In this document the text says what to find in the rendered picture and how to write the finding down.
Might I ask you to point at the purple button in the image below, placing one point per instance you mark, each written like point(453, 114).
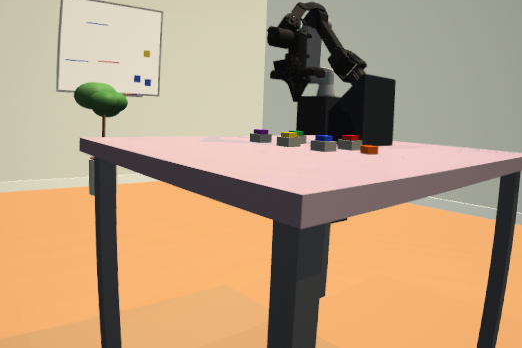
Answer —
point(260, 136)

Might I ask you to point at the yellow button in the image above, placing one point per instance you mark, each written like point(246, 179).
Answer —
point(288, 139)

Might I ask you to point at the green button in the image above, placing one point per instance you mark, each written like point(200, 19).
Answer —
point(300, 134)

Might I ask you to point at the red button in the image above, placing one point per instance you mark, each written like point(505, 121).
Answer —
point(349, 142)

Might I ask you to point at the small orange block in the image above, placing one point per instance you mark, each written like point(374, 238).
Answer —
point(369, 150)

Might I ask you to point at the blue button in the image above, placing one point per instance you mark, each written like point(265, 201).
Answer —
point(323, 143)

